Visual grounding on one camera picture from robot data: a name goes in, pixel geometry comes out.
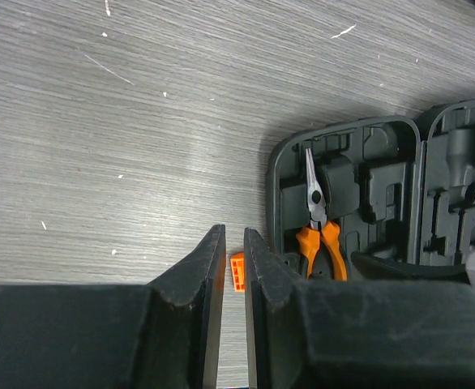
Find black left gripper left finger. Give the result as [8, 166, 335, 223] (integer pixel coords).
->
[0, 224, 226, 388]

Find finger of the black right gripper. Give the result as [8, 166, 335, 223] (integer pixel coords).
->
[351, 251, 469, 284]

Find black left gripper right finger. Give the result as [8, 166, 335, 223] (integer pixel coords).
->
[244, 229, 475, 388]

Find orange black pliers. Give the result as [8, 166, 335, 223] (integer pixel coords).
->
[296, 148, 349, 281]

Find black plastic tool case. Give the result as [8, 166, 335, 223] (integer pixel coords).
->
[265, 100, 475, 280]

